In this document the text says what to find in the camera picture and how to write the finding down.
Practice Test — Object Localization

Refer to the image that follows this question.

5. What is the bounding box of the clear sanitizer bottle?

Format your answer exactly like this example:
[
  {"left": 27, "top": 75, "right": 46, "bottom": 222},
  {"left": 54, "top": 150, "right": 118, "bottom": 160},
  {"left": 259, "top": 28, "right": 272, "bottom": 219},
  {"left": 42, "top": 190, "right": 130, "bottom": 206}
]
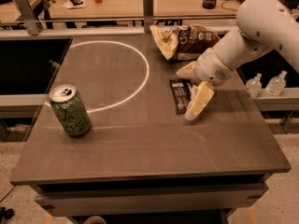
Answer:
[
  {"left": 246, "top": 73, "right": 262, "bottom": 98},
  {"left": 265, "top": 71, "right": 287, "bottom": 96}
]

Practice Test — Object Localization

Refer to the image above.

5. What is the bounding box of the black rxbar chocolate bar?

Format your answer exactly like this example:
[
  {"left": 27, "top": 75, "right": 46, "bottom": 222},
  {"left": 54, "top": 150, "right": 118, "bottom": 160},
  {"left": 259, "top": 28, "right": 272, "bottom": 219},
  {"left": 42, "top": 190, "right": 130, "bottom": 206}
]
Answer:
[{"left": 169, "top": 79, "right": 191, "bottom": 115}]

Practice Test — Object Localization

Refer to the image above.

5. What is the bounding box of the metal rail bracket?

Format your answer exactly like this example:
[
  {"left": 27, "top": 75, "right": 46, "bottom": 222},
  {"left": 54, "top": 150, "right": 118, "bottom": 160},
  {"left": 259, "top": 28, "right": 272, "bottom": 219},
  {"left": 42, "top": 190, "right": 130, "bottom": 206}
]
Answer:
[
  {"left": 143, "top": 0, "right": 153, "bottom": 33},
  {"left": 14, "top": 0, "right": 42, "bottom": 35}
]

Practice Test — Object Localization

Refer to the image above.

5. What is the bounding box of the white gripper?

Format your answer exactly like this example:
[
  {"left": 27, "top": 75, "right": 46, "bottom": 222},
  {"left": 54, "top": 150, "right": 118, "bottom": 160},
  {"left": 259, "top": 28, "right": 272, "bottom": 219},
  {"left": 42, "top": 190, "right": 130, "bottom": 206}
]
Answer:
[{"left": 177, "top": 48, "right": 233, "bottom": 120}]

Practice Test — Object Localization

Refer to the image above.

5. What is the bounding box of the black mesh cup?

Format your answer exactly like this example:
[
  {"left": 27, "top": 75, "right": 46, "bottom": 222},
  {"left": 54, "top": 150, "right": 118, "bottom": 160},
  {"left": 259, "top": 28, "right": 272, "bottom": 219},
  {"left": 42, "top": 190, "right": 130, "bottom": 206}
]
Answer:
[{"left": 202, "top": 0, "right": 217, "bottom": 9}]

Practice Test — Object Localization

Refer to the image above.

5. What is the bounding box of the middle metal rail bracket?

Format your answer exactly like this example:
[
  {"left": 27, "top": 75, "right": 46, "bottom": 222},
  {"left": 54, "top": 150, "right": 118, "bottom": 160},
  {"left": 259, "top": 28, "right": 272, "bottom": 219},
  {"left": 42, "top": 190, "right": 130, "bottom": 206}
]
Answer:
[{"left": 143, "top": 0, "right": 153, "bottom": 33}]

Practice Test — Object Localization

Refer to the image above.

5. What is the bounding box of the green la croix can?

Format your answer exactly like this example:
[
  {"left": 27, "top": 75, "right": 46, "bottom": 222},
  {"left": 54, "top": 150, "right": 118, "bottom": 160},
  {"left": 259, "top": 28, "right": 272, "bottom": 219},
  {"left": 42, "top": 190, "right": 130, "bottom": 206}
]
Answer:
[{"left": 50, "top": 84, "right": 91, "bottom": 137}]

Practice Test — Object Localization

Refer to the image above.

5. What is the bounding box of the left metal rail bracket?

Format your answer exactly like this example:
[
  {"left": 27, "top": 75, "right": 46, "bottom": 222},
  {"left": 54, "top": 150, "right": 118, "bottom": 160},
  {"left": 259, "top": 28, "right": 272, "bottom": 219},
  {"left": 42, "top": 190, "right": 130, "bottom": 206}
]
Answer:
[{"left": 14, "top": 0, "right": 42, "bottom": 35}]

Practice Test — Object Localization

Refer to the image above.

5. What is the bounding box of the brown and cream chip bag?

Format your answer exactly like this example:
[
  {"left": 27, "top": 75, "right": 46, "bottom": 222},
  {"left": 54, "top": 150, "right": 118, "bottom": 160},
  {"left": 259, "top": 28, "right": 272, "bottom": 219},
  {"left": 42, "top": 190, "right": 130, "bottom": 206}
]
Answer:
[{"left": 149, "top": 24, "right": 220, "bottom": 61}]

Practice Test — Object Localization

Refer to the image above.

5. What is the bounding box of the green bottle behind table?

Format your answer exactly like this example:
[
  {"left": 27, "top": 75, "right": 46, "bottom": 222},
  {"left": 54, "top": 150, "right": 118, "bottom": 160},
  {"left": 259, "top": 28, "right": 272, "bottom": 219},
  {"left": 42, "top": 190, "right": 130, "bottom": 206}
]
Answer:
[{"left": 49, "top": 60, "right": 60, "bottom": 75}]

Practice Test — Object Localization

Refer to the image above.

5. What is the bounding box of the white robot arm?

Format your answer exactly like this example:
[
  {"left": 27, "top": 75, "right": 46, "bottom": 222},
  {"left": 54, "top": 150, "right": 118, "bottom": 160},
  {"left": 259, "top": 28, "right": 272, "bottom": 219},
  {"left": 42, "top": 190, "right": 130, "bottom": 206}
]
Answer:
[{"left": 177, "top": 0, "right": 299, "bottom": 120}]

